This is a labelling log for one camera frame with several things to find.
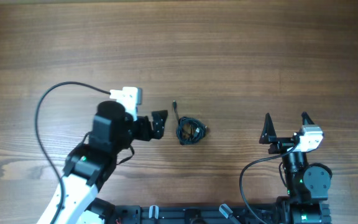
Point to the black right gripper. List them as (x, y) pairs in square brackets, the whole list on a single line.
[(269, 136)]

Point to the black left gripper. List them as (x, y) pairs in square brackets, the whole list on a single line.
[(143, 134)]

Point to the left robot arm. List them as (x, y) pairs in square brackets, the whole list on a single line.
[(93, 160)]

